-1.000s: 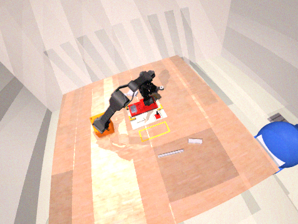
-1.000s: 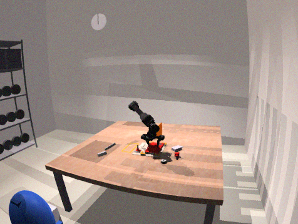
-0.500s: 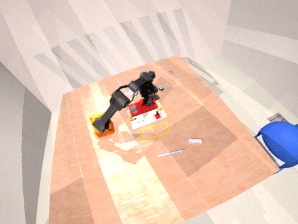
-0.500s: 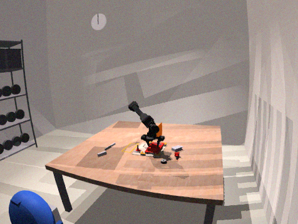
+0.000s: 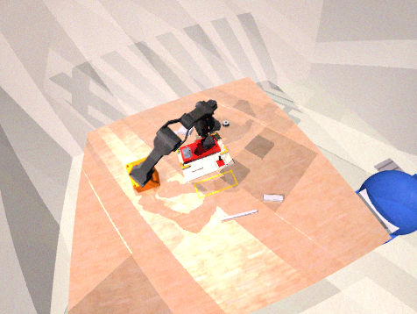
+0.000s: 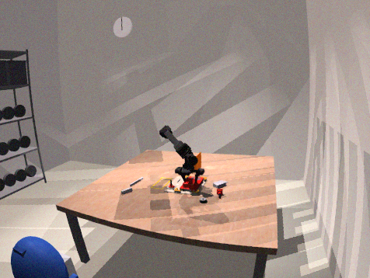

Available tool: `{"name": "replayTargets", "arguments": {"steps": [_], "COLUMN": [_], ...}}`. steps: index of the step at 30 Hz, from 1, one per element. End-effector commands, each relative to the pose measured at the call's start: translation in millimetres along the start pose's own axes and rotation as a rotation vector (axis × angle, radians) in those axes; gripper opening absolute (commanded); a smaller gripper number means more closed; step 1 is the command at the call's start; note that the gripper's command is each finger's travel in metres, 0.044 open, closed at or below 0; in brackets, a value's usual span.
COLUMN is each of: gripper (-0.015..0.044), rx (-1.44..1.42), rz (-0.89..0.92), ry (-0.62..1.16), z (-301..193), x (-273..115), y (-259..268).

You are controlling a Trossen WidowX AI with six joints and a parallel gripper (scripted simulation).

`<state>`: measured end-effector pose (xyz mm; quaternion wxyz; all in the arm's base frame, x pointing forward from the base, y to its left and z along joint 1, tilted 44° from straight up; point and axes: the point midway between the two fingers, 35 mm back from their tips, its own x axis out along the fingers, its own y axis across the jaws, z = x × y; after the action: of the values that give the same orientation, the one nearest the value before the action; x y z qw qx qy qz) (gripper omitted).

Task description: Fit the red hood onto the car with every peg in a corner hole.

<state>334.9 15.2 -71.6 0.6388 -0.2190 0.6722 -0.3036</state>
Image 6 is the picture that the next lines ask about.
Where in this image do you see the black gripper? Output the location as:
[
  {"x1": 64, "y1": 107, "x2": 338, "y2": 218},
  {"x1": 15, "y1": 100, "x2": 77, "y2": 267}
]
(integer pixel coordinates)
[{"x1": 175, "y1": 161, "x2": 205, "y2": 184}]

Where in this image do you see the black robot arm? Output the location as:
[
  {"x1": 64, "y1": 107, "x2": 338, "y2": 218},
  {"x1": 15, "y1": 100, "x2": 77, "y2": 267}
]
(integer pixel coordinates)
[{"x1": 159, "y1": 125, "x2": 198, "y2": 175}]

